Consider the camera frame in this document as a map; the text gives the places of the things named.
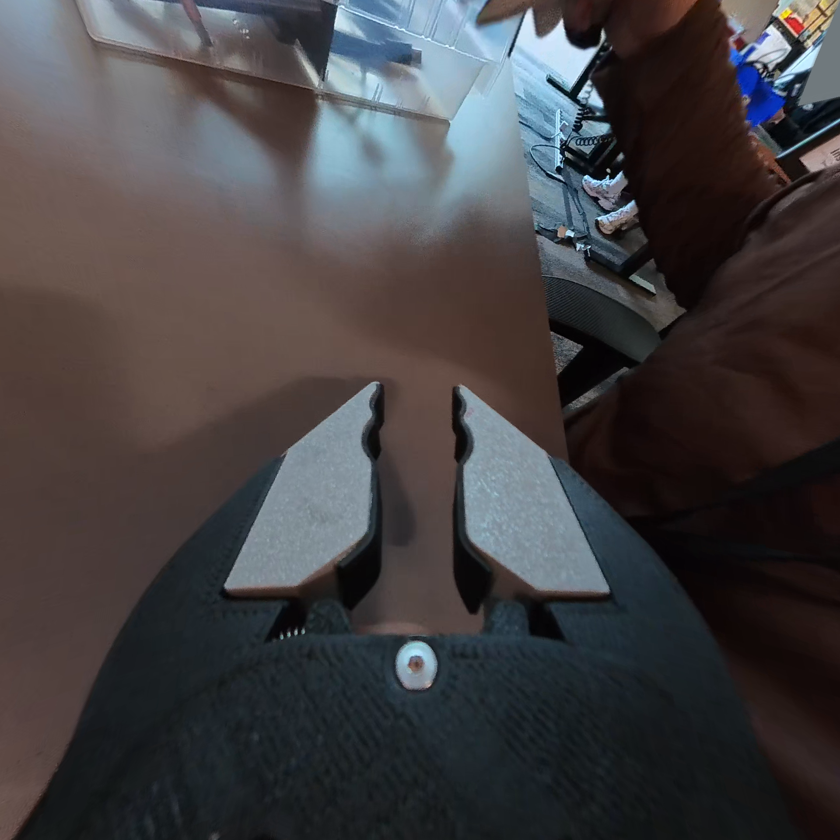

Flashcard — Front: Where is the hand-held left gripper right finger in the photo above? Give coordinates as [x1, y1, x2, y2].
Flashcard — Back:
[451, 384, 613, 616]

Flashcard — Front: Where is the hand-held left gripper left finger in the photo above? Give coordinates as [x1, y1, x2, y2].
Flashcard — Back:
[223, 381, 385, 609]

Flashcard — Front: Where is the person's torso brown top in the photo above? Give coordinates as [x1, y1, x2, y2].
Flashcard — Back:
[563, 164, 840, 840]

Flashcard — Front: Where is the black seat chair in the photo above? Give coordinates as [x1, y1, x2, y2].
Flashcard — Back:
[543, 276, 662, 409]

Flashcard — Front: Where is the black coiled cable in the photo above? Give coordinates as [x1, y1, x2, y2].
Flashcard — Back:
[559, 108, 616, 173]

